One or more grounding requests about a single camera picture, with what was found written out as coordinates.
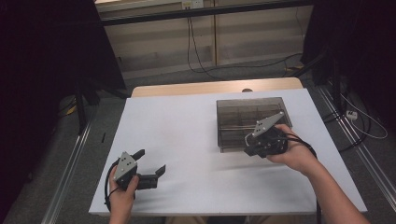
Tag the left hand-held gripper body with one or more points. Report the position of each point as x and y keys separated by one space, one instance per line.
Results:
x=124 y=166

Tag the white power strip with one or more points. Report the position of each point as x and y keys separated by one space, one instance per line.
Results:
x=352 y=115

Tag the aluminium floor rail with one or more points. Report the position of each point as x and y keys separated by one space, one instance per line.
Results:
x=358 y=149
x=68 y=174

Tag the wooden table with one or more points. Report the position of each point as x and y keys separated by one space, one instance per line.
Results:
x=202 y=87

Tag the smoky clear drawer organizer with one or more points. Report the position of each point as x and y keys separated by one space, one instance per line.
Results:
x=236 y=112

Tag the black metal stand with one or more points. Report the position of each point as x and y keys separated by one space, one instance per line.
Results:
x=81 y=109

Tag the white wall socket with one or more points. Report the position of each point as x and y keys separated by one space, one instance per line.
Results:
x=193 y=3

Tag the person's right hand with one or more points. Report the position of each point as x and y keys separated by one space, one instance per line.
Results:
x=295 y=155

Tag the smoky clear plastic drawer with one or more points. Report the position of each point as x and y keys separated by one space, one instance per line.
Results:
x=232 y=140

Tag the person's left hand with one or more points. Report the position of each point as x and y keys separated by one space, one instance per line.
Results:
x=121 y=199

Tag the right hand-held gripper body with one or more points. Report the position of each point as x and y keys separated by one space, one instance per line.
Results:
x=264 y=127

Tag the black curtain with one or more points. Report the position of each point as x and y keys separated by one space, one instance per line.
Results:
x=46 y=62
x=358 y=46

